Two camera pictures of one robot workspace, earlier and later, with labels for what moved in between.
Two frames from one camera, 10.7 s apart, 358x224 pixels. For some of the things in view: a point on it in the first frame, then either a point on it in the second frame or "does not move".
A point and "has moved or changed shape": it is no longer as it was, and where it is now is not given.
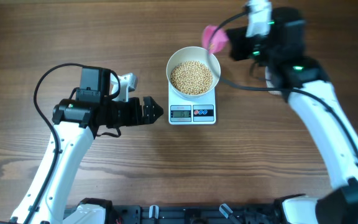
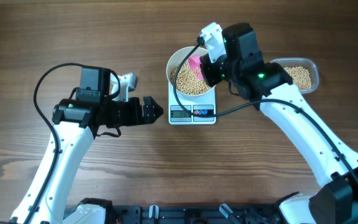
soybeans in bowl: [191, 78] does not move
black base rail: [197, 214] does not move
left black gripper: [136, 119] does not move
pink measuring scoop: [215, 40] has moved or changed shape
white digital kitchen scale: [186, 111] does not move
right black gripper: [238, 42] to [207, 68]
